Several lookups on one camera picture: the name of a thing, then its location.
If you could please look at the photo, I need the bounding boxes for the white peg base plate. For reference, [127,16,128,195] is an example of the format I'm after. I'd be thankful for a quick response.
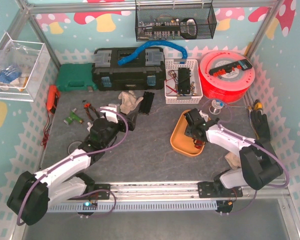
[87,122,93,131]

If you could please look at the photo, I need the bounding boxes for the orange multimeter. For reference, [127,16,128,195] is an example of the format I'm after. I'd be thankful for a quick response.
[46,85,60,114]

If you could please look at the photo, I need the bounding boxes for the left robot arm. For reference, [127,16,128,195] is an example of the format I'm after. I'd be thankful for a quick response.
[6,106,138,226]

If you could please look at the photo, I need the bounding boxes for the blue corrugated hose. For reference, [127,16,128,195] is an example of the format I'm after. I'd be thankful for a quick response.
[117,40,189,66]

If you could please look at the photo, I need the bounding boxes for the beige cloth glove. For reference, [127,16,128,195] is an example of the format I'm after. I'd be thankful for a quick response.
[224,152,242,170]

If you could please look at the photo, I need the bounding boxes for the white leather work glove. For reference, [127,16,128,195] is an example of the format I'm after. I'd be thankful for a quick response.
[118,90,144,115]

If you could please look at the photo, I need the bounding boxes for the red filament spool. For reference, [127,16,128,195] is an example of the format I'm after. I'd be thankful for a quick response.
[198,50,256,103]

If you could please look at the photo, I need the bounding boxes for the black power module in basket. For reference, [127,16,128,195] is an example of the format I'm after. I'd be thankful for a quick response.
[177,67,191,95]

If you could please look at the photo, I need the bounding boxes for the aluminium linear rail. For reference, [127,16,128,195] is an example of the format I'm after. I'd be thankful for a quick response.
[64,181,243,201]

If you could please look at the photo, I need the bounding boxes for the orange plastic tray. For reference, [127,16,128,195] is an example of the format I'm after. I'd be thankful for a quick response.
[170,109,205,158]

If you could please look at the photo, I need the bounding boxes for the black plastic toolbox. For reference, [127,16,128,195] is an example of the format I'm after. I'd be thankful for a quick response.
[91,47,166,91]

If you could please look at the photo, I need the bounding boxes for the solder wire spool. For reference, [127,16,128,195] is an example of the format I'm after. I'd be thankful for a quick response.
[208,99,224,115]

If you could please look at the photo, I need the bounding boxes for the red spring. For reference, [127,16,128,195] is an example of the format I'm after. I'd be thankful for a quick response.
[193,140,206,149]

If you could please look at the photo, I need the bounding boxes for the black terminal strip orange levers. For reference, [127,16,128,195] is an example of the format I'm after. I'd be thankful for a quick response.
[208,59,253,77]

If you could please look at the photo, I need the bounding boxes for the black aluminium extrusion bar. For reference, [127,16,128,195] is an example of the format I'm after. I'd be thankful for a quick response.
[138,91,155,115]

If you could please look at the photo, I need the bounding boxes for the yellow handled screwdriver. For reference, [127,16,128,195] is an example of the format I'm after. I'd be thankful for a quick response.
[247,99,263,114]

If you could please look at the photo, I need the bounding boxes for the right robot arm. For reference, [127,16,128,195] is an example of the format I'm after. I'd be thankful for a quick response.
[183,108,288,191]

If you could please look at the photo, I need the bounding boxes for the black wire mesh basket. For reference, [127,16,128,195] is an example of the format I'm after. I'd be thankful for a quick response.
[135,2,217,42]

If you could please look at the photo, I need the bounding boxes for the orange handled pliers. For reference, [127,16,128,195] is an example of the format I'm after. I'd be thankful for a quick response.
[82,100,100,122]

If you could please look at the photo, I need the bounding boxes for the white slotted plastic basket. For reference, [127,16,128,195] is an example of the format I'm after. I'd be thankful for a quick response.
[164,58,203,105]

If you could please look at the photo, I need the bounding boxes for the green circuit board part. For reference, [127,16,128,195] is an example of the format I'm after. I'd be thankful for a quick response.
[63,108,84,125]

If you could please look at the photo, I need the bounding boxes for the clear acrylic wall box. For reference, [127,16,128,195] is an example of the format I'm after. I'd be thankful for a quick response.
[0,33,51,102]

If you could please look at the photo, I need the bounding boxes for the blue white knit glove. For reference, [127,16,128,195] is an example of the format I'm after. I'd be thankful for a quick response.
[0,65,22,85]

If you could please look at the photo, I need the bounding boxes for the green plastic tool case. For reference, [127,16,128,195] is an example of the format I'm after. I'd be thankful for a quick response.
[55,63,98,92]

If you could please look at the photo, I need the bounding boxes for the grey slotted cable duct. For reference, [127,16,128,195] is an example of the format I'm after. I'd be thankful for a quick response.
[47,200,218,213]

